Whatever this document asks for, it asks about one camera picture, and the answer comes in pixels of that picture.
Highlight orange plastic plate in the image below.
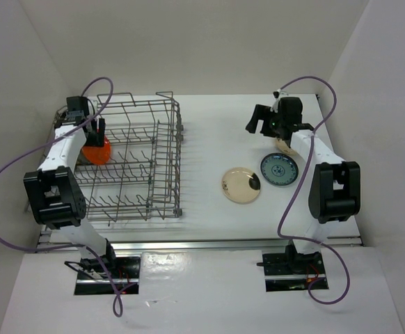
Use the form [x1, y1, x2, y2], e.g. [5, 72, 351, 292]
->
[81, 136, 111, 166]

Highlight blue floral plate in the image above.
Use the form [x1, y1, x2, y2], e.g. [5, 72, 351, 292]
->
[77, 153, 89, 165]
[260, 153, 299, 186]

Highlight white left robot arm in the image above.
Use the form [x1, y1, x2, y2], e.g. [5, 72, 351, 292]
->
[24, 96, 118, 278]

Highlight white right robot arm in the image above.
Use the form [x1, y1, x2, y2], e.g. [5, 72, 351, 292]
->
[246, 97, 360, 274]

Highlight beige plate with black patch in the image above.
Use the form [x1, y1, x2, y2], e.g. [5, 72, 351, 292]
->
[221, 167, 261, 205]

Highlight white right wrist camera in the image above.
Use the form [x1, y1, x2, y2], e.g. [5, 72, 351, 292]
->
[273, 89, 289, 104]

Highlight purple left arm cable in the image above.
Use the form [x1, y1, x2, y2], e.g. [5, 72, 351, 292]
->
[0, 77, 137, 317]

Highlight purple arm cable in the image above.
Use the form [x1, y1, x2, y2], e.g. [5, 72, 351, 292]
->
[0, 77, 137, 317]
[273, 76, 350, 305]

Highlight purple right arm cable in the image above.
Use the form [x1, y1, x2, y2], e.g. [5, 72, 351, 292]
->
[273, 76, 350, 305]

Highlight grey wire dish rack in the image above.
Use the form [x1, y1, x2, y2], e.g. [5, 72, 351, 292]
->
[74, 91, 184, 230]

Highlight aluminium rail table edge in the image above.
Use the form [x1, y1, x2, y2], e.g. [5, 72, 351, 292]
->
[37, 232, 363, 253]

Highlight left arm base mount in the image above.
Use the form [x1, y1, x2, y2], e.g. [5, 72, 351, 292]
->
[65, 255, 143, 296]

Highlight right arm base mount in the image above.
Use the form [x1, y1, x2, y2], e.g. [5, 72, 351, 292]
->
[255, 253, 328, 292]

